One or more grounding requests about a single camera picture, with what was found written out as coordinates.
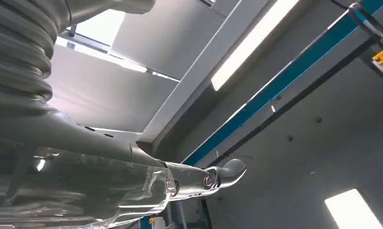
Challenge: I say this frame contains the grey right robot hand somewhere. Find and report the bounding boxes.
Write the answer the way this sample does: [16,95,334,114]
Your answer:
[0,107,247,203]

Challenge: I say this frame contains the long ceiling light panel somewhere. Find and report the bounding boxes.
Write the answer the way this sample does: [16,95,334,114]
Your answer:
[210,0,301,92]

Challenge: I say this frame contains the blue overhead beam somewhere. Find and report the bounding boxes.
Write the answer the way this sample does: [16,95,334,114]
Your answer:
[182,0,383,167]

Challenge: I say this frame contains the square ceiling light panel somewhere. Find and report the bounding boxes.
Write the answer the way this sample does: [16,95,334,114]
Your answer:
[324,188,383,229]

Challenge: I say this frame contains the black hanging cable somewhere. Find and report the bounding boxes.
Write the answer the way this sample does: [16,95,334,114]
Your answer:
[348,2,383,61]

